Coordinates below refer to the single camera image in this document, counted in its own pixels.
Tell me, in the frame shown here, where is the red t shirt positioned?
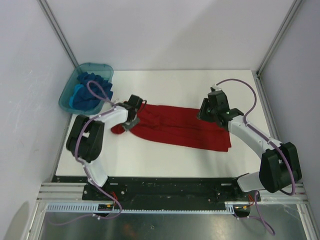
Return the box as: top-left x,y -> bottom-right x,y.
110,103 -> 232,153

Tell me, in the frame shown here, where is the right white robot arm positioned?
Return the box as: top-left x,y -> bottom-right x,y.
197,89 -> 302,201

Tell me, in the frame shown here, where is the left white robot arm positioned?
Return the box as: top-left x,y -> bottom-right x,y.
66,94 -> 147,200

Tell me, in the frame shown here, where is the teal plastic bin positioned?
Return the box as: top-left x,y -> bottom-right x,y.
58,62 -> 114,116

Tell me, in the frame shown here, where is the dark blue t shirt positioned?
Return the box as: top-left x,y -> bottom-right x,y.
73,72 -> 113,111

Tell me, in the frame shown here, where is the light blue t shirt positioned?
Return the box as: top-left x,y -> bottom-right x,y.
68,84 -> 84,109

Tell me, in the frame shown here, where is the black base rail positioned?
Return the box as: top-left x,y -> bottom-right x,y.
52,175 -> 261,211

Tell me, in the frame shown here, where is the grey slotted cable duct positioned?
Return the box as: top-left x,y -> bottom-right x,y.
45,201 -> 237,215

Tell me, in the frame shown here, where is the right aluminium frame post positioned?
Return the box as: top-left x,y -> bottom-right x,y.
255,0 -> 305,79

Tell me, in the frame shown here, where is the aluminium frame post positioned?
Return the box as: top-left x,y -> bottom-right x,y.
255,0 -> 305,79
37,0 -> 79,68

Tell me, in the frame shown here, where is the left aluminium frame post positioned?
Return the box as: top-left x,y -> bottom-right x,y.
37,0 -> 79,68

